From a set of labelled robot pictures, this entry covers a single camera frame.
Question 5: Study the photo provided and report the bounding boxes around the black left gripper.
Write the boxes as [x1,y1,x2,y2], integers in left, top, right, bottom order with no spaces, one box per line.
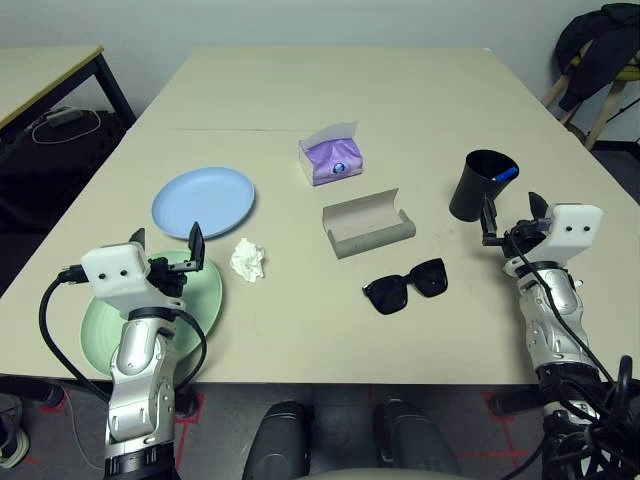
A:
[128,221,207,302]

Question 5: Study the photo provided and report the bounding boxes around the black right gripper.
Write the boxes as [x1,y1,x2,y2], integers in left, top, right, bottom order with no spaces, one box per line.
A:
[480,191,551,262]

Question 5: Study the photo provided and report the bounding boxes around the light green plate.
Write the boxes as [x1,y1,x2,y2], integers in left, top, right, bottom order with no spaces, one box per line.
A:
[80,249,224,377]

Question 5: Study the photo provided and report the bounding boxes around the white tissue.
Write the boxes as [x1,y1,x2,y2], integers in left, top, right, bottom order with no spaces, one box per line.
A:
[229,237,268,284]

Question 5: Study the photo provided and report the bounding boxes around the black sunglasses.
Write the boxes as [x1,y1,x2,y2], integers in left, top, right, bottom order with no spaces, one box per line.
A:
[361,257,449,316]

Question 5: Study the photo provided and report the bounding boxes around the grey glasses case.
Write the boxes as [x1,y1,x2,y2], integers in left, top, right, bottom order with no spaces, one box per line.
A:
[321,188,417,260]

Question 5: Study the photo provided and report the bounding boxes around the black cup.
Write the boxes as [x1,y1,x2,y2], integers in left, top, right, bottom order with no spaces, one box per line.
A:
[448,149,520,223]

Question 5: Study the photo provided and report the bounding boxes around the light blue plate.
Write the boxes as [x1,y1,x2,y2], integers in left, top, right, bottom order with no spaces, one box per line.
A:
[151,166,256,240]

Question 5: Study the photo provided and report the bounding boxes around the wooden stool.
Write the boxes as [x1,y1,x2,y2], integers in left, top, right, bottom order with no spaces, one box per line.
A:
[542,44,640,151]

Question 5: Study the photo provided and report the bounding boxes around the black tripod stand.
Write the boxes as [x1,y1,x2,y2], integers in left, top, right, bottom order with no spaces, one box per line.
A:
[604,97,640,124]

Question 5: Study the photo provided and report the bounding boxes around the black table base bar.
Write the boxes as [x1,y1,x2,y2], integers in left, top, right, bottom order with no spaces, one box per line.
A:
[172,382,199,419]
[0,374,65,407]

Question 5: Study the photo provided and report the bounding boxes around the white power adapter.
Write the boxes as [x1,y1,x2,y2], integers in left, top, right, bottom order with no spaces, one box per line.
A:
[44,106,84,126]

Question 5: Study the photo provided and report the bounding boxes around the black jacket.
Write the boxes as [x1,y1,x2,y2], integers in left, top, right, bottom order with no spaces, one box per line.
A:
[554,2,640,114]

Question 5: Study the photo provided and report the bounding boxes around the yellow stool cushion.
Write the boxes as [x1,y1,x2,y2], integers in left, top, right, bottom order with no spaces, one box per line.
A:
[569,53,640,82]

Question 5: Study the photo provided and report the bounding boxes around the purple tissue pack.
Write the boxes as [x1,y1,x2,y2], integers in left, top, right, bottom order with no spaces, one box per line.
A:
[298,119,366,188]

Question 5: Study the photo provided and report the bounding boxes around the dark robot left leg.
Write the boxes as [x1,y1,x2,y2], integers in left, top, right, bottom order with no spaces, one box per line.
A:
[242,399,312,480]

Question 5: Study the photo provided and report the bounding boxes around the dark robot leg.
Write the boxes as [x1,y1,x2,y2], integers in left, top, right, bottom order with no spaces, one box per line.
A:
[374,398,464,480]
[242,399,312,480]

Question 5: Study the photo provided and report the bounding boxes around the dark robot right leg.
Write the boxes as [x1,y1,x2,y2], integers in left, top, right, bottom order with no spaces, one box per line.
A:
[374,398,464,480]

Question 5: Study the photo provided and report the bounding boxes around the bystander shoe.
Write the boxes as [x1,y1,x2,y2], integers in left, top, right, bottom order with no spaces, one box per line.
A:
[0,394,30,469]

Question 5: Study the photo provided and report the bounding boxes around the beige robot torso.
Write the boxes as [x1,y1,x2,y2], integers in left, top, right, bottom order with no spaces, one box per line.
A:
[299,467,401,480]

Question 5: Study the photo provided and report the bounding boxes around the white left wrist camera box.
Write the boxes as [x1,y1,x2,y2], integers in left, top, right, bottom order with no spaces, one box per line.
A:
[79,242,184,314]

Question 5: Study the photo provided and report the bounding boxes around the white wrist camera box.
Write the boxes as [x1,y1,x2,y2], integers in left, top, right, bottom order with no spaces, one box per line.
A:
[79,242,184,314]
[537,202,605,264]

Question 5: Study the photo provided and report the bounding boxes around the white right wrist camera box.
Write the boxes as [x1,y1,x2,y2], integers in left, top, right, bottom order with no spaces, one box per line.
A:
[537,202,605,264]

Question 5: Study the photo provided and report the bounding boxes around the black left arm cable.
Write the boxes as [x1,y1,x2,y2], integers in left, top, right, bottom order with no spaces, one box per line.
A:
[38,264,209,402]

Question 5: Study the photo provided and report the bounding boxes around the white cable loop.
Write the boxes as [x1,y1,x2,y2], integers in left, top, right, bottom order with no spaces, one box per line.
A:
[30,107,104,145]

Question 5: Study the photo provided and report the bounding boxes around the beige side table black frame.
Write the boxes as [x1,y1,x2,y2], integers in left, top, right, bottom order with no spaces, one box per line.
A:
[0,45,137,132]

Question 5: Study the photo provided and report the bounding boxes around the black cable bundle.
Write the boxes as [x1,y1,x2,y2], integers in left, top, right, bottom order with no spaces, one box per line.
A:
[499,354,640,480]

